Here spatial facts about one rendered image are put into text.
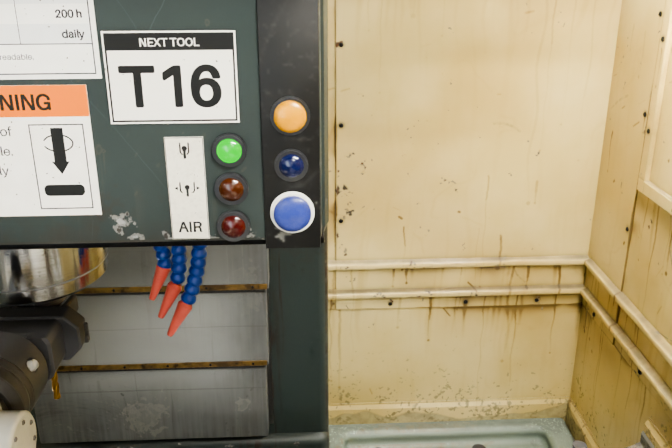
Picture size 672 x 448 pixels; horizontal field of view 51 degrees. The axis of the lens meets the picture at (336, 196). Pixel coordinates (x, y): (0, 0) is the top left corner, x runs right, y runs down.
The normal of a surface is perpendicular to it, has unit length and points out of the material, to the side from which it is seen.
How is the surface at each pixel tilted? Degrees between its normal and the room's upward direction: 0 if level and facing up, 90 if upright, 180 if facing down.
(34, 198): 90
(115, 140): 90
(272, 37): 90
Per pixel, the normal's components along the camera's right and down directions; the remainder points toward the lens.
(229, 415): 0.04, 0.35
